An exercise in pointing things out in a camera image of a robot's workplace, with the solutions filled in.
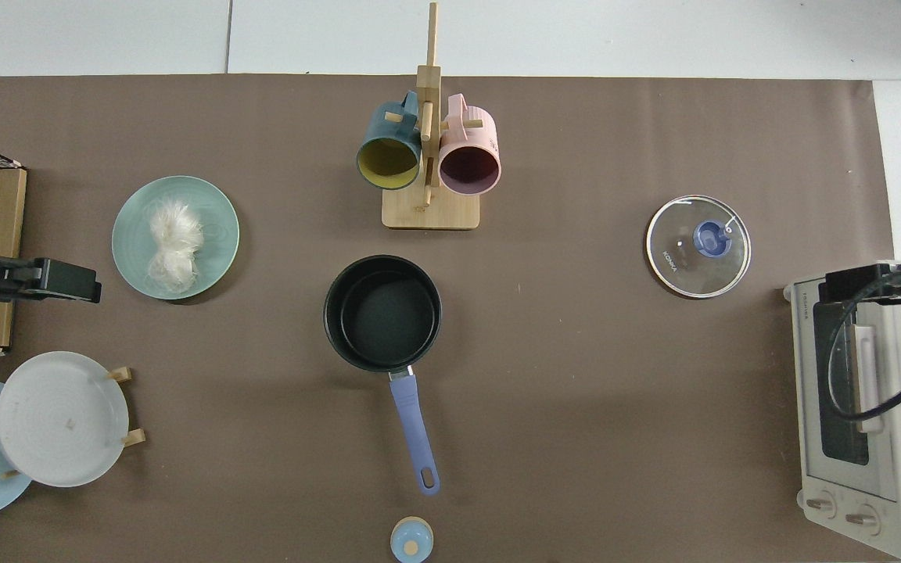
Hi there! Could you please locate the brown table cloth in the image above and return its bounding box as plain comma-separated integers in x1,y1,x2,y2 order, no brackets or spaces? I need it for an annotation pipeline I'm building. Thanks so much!
0,74,895,563

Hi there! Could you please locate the glass lid with blue knob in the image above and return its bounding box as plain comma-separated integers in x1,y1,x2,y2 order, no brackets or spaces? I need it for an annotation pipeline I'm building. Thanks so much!
645,195,752,299

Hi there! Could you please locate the wooden cup stand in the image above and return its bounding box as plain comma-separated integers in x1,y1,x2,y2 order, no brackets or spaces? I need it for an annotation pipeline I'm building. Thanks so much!
382,2,483,231

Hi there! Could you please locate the small blue round thing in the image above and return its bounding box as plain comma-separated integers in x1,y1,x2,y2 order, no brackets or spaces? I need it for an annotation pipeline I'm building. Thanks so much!
390,517,434,562

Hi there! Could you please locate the dark teal cup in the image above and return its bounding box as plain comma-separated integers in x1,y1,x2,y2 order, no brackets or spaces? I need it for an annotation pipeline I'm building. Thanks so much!
355,91,424,191

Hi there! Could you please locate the wooden plate rack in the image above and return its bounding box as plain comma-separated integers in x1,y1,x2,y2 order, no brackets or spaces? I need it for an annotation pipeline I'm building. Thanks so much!
0,366,146,479

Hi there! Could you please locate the black pot with blue handle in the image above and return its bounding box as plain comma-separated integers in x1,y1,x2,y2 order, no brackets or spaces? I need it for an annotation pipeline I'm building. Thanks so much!
323,255,443,497

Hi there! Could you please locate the pale green plate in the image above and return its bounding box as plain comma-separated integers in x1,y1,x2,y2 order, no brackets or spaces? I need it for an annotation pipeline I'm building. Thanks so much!
112,175,240,301

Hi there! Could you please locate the pink cup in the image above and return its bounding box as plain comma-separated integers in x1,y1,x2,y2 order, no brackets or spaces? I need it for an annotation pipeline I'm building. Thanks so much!
438,93,502,195

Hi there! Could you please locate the white vermicelli bundle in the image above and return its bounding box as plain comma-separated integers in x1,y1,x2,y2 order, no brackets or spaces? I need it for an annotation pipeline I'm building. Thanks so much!
145,199,206,296

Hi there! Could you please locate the white plate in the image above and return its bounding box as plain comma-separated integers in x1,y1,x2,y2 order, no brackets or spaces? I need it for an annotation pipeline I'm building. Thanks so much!
0,351,131,488

